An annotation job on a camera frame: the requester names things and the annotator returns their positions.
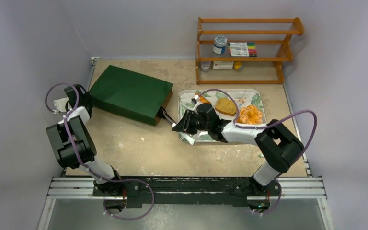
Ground orange fake croissant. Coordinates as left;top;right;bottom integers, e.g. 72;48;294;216
199;96;211;104

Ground brown fake bread slice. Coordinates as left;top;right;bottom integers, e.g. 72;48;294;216
214;97;237;116

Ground green paper bag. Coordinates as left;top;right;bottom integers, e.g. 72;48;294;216
89;65;173;126

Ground metal tongs white grips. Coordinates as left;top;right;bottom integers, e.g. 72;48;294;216
157;106;196;145

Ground orange fake bread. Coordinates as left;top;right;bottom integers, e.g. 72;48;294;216
236;105;263;125

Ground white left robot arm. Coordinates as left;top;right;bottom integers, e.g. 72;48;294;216
46;84;124;196

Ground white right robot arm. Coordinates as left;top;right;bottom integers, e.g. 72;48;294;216
172;103;304;195

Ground leaf pattern serving tray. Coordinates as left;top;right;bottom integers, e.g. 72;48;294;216
178;89;267;144

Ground small grey jar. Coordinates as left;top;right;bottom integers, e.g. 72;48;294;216
200;61;211;71

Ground white green small box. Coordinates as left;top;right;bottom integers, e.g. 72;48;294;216
212;61;234;70

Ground small yellow object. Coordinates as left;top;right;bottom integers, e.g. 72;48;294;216
233;61;243;71

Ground blue jar patterned lid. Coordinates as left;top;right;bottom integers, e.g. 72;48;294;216
213;35;228;55

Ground set of coloured markers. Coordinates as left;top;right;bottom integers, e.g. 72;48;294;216
229;42;257;57

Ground orange wooden shelf rack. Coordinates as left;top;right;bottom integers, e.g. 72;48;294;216
195;17;305;85

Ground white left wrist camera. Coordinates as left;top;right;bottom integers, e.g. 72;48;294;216
53;98;70;114

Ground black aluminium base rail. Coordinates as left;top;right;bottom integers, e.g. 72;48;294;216
47;176;327;210

